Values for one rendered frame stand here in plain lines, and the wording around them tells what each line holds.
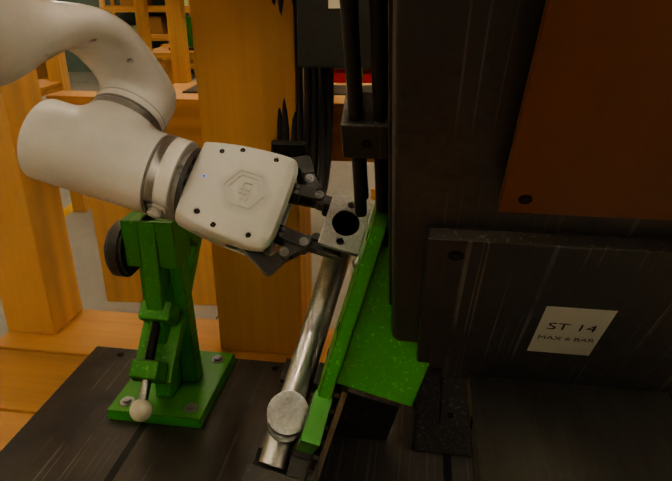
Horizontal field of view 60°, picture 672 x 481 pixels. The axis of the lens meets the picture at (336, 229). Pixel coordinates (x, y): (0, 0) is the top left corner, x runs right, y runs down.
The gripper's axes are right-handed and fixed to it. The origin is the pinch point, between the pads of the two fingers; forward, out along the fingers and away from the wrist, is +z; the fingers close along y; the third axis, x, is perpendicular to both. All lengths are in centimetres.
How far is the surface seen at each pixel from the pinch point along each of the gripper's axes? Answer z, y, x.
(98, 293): -111, 18, 242
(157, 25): -399, 520, 748
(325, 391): 3.4, -15.6, -3.2
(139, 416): -16.7, -23.0, 22.4
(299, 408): 1.8, -17.4, -0.3
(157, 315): -19.1, -10.8, 21.4
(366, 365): 6.1, -12.6, -4.3
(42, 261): -45, -6, 41
